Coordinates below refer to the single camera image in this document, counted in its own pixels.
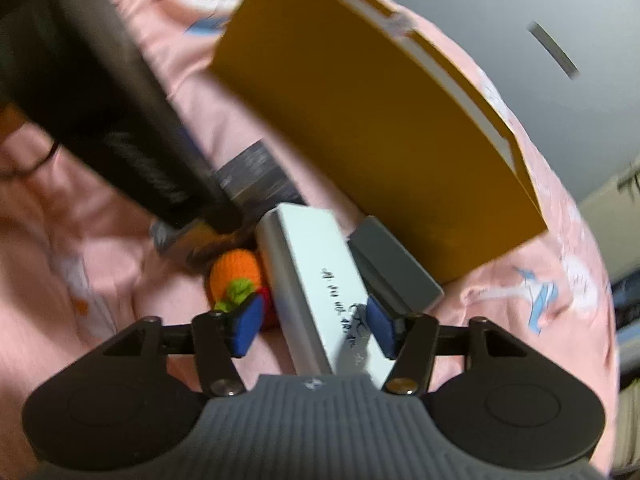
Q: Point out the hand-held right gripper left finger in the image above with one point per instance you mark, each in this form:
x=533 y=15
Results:
x=247 y=327

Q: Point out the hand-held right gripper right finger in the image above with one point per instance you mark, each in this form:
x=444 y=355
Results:
x=381 y=325

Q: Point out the white rectangular box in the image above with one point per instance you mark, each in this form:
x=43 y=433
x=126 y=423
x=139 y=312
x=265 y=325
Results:
x=320 y=280

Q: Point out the grey printed packet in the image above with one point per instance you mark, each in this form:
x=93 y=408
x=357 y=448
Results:
x=260 y=175

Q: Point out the orange cardboard box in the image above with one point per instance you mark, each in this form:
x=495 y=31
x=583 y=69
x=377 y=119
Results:
x=360 y=140

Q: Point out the red crochet fruit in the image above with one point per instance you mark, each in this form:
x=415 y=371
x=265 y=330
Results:
x=269 y=310

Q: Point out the orange crochet fruit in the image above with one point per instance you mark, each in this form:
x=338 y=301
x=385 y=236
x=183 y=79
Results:
x=235 y=272

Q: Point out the grey flat case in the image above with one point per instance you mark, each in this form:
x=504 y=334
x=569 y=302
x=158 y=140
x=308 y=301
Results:
x=395 y=270

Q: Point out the pink cloud-print bed cover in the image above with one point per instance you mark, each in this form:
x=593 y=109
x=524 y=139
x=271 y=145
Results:
x=100 y=270

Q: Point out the beige door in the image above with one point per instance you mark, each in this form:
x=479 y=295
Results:
x=610 y=220

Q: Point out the grey wall vent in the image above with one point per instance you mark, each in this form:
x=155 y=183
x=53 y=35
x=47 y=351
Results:
x=554 y=50

